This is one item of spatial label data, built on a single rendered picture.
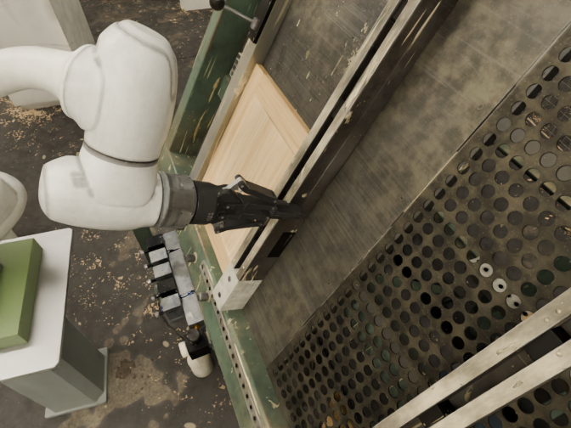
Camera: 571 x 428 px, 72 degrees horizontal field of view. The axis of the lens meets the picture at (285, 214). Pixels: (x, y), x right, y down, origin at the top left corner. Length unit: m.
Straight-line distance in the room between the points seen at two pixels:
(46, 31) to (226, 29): 2.19
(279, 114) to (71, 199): 0.54
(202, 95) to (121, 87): 0.87
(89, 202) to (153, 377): 1.51
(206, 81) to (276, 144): 0.49
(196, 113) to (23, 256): 0.72
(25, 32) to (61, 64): 2.80
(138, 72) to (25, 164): 2.73
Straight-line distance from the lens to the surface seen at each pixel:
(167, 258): 1.36
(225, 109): 1.15
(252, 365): 1.01
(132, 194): 0.59
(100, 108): 0.55
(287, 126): 0.92
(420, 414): 0.63
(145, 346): 2.09
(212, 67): 1.35
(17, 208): 1.40
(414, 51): 0.72
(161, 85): 0.54
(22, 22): 3.37
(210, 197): 0.66
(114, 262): 2.39
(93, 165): 0.58
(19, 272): 1.46
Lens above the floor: 1.85
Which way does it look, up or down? 50 degrees down
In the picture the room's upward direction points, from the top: straight up
